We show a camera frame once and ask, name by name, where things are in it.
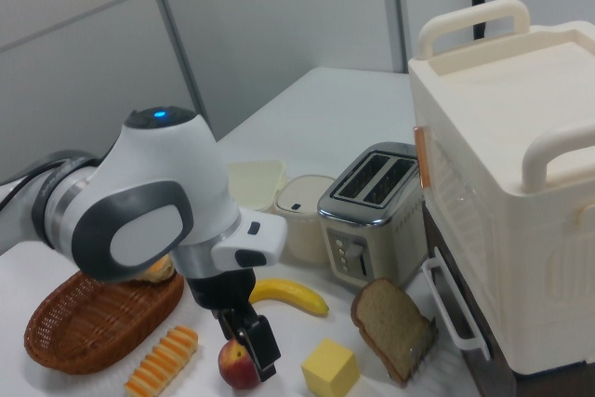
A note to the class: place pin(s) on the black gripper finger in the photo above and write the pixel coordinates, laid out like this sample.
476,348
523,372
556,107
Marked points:
228,325
262,346

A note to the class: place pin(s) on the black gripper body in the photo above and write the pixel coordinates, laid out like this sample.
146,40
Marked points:
218,290

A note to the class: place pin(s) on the white grey Franka robot arm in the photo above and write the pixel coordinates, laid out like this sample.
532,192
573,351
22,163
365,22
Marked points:
153,211

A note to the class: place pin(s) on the yellow cube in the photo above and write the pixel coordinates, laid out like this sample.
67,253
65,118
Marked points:
330,366

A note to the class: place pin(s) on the red apple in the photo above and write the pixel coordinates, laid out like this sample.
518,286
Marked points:
234,366

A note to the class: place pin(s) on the yellow banana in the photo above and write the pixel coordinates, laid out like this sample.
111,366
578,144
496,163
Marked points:
293,295

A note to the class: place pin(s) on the bread roll in basket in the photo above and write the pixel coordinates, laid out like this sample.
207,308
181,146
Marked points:
158,269

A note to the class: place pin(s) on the orange striped bread roll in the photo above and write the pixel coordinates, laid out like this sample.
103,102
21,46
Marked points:
162,357

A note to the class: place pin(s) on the small cream lidded bin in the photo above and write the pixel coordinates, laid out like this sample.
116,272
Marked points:
302,225

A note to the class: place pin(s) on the white square plastic container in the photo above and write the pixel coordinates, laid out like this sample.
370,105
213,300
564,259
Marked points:
255,183

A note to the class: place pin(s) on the brown wicker basket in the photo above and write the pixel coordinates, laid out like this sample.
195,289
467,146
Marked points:
93,318

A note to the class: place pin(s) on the brown bread slice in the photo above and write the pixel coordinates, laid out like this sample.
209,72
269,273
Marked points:
390,322

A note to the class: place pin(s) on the cream and chrome toaster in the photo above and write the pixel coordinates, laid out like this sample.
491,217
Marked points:
367,220

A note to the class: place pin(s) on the dark brown drawer box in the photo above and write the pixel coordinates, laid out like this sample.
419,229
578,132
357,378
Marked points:
530,385

